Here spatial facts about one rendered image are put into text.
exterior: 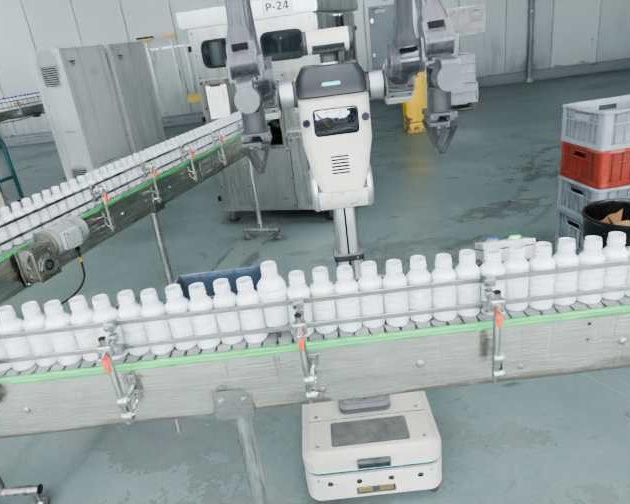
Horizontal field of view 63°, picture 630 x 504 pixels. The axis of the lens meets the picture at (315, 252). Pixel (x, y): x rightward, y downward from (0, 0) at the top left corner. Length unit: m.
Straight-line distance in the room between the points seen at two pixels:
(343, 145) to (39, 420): 1.17
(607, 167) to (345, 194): 1.97
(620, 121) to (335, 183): 2.02
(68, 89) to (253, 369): 5.95
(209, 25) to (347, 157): 3.47
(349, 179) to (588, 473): 1.48
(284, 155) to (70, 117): 3.07
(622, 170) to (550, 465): 1.80
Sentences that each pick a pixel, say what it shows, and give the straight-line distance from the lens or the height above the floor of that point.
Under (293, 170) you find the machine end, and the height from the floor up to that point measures 0.52.
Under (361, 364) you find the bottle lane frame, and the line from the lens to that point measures 1.31.
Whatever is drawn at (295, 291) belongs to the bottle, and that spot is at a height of 1.13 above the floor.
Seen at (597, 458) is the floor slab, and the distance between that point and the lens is 2.49.
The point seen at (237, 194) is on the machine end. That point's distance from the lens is 5.28.
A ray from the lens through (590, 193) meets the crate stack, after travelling 3.48.
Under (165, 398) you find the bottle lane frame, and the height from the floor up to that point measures 0.89.
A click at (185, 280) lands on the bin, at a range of 1.92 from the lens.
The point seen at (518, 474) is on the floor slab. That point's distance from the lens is 2.36.
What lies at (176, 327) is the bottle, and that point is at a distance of 1.32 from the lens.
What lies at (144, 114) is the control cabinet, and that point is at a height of 0.92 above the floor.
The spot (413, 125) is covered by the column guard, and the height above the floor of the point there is 0.12.
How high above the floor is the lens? 1.68
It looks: 23 degrees down
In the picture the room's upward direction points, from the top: 7 degrees counter-clockwise
